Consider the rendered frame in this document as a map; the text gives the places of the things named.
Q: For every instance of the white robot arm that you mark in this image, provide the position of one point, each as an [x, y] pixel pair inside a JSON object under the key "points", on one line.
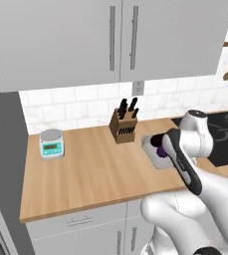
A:
{"points": [[215, 205]]}

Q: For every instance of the grey vegetable container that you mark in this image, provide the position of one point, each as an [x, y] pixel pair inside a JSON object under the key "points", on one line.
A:
{"points": [[152, 154]]}

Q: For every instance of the purple eggplant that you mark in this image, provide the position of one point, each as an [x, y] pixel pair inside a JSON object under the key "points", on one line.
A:
{"points": [[161, 152]]}

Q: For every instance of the wooden knife block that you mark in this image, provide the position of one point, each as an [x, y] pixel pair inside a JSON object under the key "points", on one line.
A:
{"points": [[123, 131]]}

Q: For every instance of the white and teal kitchen scale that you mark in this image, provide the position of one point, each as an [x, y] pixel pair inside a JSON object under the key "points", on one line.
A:
{"points": [[52, 145]]}

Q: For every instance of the grey base cupboard door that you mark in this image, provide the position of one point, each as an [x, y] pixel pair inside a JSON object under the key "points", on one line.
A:
{"points": [[142, 235], [79, 244]]}

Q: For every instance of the grey fridge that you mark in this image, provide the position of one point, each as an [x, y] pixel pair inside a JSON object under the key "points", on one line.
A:
{"points": [[2, 149]]}

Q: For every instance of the black hob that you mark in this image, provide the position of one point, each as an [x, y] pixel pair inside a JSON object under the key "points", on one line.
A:
{"points": [[226, 142]]}

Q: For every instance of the grey drawer front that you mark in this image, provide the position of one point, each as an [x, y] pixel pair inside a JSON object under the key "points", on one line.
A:
{"points": [[52, 225]]}

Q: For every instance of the grey wall socket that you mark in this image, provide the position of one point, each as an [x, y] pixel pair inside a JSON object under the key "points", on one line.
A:
{"points": [[138, 88]]}

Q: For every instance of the wide grey wall cupboard door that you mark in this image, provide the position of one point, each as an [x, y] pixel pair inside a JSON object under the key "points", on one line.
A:
{"points": [[52, 43]]}

